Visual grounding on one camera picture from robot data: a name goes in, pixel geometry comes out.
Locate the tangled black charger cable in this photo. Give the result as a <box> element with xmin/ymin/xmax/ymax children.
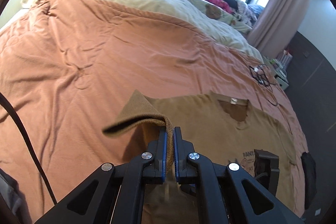
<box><xmin>248</xmin><ymin>63</ymin><xmax>279</xmax><ymax>107</ymax></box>

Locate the black cable near lens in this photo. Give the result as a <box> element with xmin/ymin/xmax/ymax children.
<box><xmin>0</xmin><ymin>91</ymin><xmax>58</xmax><ymax>205</ymax></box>

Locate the tan printed t-shirt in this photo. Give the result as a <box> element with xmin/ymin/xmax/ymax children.
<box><xmin>103</xmin><ymin>91</ymin><xmax>296</xmax><ymax>209</ymax></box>

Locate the orange bed blanket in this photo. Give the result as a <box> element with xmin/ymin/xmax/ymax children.
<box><xmin>1</xmin><ymin>0</ymin><xmax>307</xmax><ymax>215</ymax></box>

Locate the white bedside shelf with items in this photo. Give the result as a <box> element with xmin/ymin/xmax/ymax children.
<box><xmin>262</xmin><ymin>50</ymin><xmax>293</xmax><ymax>90</ymax></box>

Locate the pink window curtain right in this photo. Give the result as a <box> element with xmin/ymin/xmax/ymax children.
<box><xmin>247</xmin><ymin>0</ymin><xmax>311</xmax><ymax>58</ymax></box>

